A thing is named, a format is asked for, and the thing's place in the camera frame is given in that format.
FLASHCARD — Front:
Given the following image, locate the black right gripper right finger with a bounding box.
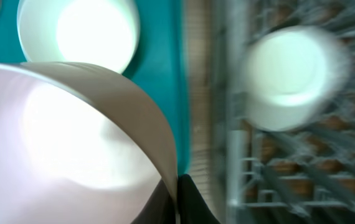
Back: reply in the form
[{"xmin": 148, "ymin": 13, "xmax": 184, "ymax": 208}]
[{"xmin": 177, "ymin": 174, "xmax": 220, "ymax": 224}]

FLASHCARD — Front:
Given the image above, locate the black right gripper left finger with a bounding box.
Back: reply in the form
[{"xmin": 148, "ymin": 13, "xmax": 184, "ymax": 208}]
[{"xmin": 131, "ymin": 180, "xmax": 176, "ymax": 224}]

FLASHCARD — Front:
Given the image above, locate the pink bowl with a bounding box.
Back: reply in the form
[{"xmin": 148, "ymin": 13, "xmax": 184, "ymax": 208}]
[{"xmin": 0, "ymin": 62, "xmax": 178, "ymax": 223}]

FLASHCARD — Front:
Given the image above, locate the cream plastic cup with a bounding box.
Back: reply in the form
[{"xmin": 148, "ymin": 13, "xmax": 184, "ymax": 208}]
[{"xmin": 242, "ymin": 26, "xmax": 351, "ymax": 131}]

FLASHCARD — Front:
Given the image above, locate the white bowl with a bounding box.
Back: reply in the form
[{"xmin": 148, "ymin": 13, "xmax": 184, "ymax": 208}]
[{"xmin": 17, "ymin": 0, "xmax": 140, "ymax": 73}]

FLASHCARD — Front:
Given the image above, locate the grey plastic dish rack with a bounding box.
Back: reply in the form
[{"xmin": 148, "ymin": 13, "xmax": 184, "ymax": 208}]
[{"xmin": 211, "ymin": 1, "xmax": 355, "ymax": 223}]

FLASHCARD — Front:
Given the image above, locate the teal plastic tray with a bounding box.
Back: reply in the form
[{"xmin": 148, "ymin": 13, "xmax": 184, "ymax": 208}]
[{"xmin": 0, "ymin": 0, "xmax": 191, "ymax": 174}]

